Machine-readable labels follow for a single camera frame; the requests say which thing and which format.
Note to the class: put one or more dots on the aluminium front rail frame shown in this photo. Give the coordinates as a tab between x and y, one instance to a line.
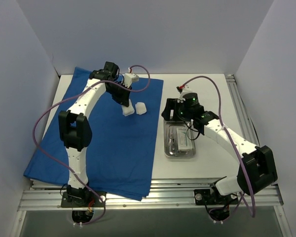
164	193

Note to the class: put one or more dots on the white gauze stack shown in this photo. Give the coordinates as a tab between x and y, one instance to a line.
140	108
128	110

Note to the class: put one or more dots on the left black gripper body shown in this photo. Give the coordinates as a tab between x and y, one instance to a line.
120	94

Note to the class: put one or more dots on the suture packet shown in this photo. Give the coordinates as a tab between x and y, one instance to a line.
184	153
184	142

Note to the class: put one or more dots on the steel instrument tray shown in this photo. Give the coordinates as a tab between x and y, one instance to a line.
175	125

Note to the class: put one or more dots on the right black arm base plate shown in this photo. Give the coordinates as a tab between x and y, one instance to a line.
208	197

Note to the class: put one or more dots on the aluminium side rail frame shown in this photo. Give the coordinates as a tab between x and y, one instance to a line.
245	121

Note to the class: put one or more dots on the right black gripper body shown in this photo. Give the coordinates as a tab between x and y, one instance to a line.
168	110

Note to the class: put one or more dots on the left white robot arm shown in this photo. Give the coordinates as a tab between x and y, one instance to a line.
74	127

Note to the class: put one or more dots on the steel tweezers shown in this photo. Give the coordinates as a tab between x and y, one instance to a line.
170	149

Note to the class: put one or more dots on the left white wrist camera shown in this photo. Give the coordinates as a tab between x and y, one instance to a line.
130	78

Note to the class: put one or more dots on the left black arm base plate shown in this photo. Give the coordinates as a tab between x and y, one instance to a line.
90	200

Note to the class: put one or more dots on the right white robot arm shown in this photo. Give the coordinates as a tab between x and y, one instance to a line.
257	168

